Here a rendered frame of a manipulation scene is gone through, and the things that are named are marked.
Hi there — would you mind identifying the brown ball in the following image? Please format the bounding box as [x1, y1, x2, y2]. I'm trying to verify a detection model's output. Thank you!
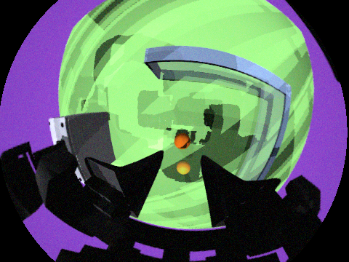
[174, 133, 191, 149]

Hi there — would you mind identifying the low clear wall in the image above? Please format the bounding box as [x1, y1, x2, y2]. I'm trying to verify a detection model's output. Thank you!
[148, 62, 285, 181]

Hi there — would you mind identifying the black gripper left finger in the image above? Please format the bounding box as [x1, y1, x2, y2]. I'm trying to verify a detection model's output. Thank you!
[84, 151, 164, 218]

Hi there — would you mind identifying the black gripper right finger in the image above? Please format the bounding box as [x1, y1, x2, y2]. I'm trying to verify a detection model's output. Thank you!
[201, 155, 281, 228]

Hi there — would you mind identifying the translucent yellow ball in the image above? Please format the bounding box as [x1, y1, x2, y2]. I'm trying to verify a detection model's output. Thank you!
[177, 160, 191, 175]

